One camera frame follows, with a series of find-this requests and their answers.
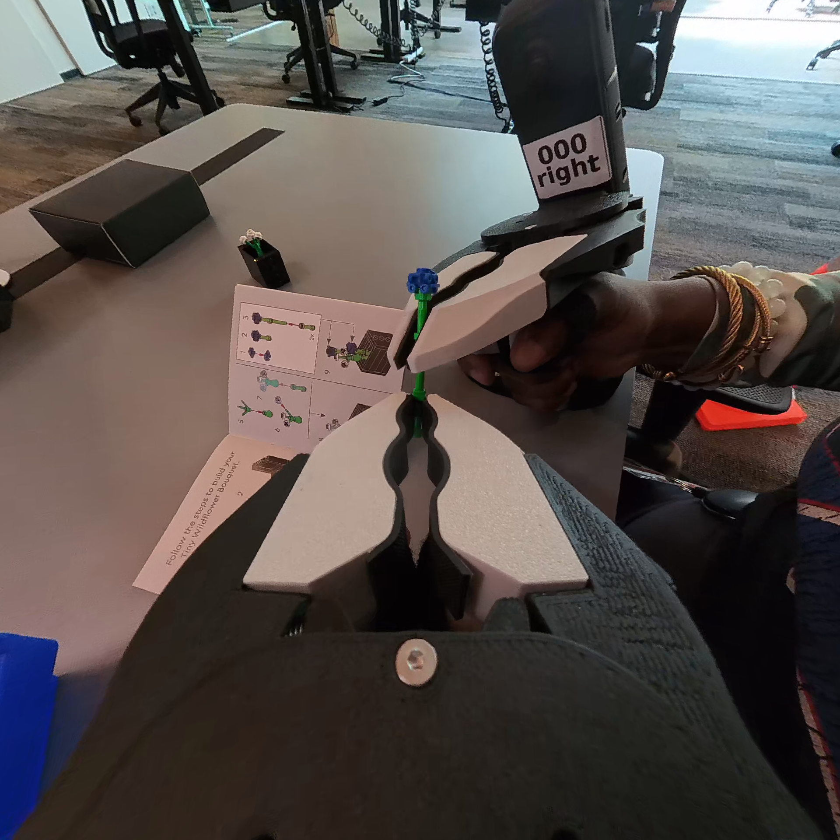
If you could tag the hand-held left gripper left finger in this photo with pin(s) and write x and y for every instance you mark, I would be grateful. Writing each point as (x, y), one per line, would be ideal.
(328, 519)

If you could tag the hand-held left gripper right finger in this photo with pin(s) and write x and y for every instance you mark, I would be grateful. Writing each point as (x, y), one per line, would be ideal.
(512, 519)

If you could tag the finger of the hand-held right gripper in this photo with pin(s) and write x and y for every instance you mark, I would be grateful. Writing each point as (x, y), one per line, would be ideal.
(512, 295)
(453, 282)

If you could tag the green toy rod brick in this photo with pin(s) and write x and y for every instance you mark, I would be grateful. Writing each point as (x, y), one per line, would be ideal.
(420, 348)

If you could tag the white instruction booklet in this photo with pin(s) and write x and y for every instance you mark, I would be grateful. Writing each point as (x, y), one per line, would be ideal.
(289, 355)

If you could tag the black square frame brick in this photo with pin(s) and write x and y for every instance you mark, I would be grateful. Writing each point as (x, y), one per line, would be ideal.
(267, 267)

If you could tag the small white flower brick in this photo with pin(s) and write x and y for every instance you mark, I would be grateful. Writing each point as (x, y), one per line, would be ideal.
(248, 238)

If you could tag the matte black box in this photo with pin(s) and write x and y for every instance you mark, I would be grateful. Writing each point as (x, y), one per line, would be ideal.
(118, 210)

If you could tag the blue plastic bin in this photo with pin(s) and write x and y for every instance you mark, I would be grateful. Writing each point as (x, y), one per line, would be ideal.
(24, 722)

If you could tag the person's right forearm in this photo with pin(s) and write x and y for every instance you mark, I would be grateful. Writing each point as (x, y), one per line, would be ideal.
(807, 328)

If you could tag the grey desk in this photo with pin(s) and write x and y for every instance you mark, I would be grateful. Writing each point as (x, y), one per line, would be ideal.
(131, 433)

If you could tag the person's right hand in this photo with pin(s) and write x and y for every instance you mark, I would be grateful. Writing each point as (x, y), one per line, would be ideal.
(604, 335)

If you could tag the black office chair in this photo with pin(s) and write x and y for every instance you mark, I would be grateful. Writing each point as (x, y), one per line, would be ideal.
(643, 53)
(309, 40)
(145, 40)

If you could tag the orange traffic cone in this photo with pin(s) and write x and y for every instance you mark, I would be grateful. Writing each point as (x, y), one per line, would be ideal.
(748, 414)

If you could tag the person's dark clothing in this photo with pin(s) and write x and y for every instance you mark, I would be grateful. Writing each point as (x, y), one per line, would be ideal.
(775, 591)

